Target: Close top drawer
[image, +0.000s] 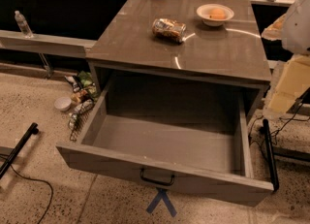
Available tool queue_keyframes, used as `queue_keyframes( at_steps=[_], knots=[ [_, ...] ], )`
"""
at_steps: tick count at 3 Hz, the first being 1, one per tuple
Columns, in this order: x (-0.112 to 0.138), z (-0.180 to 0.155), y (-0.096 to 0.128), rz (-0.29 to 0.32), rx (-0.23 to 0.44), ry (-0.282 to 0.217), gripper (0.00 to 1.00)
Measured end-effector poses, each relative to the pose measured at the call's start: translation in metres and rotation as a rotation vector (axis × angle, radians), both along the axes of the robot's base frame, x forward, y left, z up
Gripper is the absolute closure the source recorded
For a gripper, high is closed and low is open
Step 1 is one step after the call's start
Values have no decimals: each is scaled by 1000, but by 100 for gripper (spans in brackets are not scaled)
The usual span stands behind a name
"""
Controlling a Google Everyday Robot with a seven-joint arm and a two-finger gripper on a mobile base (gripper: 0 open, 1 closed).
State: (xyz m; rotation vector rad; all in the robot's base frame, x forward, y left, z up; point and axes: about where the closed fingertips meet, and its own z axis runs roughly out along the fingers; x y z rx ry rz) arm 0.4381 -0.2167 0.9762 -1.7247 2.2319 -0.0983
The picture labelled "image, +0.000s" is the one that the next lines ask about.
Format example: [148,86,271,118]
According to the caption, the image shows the black wire basket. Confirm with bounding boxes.
[68,100,94,142]

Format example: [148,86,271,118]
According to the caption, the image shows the black cables right floor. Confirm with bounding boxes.
[247,101,310,158]

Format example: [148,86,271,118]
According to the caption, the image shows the blue tape cross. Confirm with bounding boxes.
[146,188,177,217]

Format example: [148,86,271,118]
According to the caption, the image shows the snack packets on floor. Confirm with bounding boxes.
[63,74,99,131]

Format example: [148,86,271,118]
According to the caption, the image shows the black stand bar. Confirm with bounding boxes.
[0,122,39,179]
[263,119,279,192]

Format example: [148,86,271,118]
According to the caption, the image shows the clear plastic water bottle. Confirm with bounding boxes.
[15,11,33,38]

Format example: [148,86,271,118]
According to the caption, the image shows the small white bowl on floor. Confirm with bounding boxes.
[54,97,72,112]

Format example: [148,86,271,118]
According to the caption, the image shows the grey top drawer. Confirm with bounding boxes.
[56,72,273,207]

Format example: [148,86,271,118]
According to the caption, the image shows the black drawer handle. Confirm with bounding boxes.
[139,169,175,186]

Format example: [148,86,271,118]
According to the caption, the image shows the green snack bag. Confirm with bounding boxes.
[77,71,93,87]

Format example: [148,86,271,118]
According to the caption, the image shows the black stand bar left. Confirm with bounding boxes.
[0,122,39,179]

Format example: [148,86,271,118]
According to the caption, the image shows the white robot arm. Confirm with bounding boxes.
[262,0,310,55]

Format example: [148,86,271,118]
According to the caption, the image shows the black stand bar right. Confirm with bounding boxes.
[263,119,279,192]

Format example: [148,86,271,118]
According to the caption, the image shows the grey side shelf left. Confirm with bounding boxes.
[0,30,96,58]

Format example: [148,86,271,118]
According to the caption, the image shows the orange fruit in bowl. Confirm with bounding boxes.
[209,8,226,19]

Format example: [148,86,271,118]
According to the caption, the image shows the grey cabinet with glossy top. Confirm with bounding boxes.
[86,0,270,116]

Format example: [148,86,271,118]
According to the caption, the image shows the black cable left floor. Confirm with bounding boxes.
[0,153,54,224]

